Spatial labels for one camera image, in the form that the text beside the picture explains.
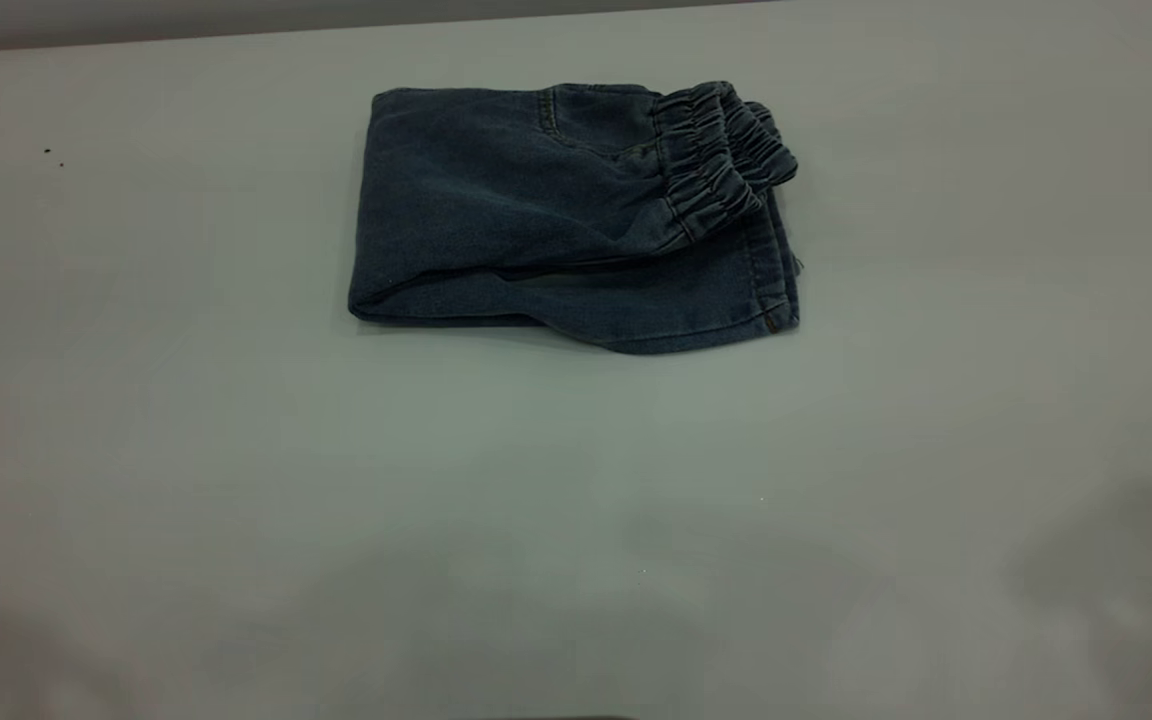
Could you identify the blue denim children's jeans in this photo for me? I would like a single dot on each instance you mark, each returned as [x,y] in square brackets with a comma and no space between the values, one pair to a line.
[536,220]

